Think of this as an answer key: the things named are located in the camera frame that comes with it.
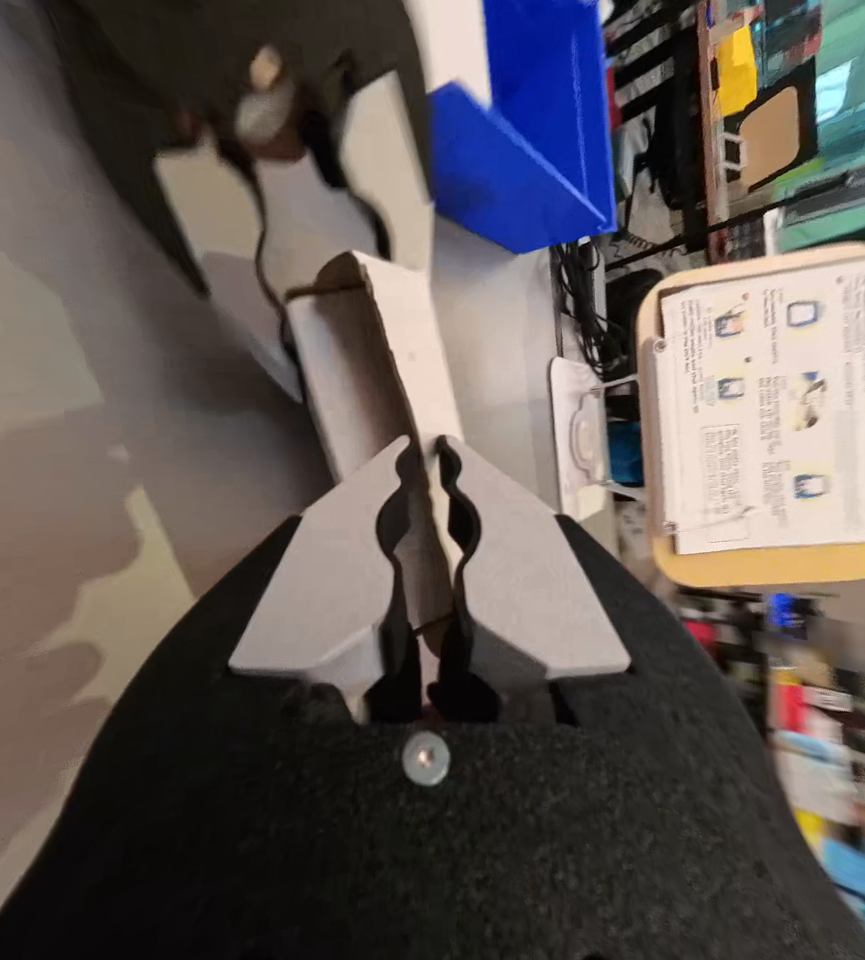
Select printed instruction sheet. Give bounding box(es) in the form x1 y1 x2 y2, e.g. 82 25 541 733
657 255 865 556

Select white cardboard box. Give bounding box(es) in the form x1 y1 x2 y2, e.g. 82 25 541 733
282 249 471 661

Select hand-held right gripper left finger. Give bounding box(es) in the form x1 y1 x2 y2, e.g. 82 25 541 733
227 435 420 690

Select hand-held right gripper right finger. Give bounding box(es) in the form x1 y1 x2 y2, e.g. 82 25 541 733
434 435 633 682

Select tan panel in black frame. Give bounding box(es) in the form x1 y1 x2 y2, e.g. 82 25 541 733
736 82 818 190

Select black cable bundle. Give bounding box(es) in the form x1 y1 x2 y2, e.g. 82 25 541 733
550 240 632 380

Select blue bag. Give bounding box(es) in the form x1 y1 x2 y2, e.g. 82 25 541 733
607 420 647 485

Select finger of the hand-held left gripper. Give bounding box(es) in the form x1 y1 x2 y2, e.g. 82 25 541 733
153 141 305 404
303 69 435 265

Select blue plastic bin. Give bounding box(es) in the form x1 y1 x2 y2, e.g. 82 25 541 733
427 0 619 254

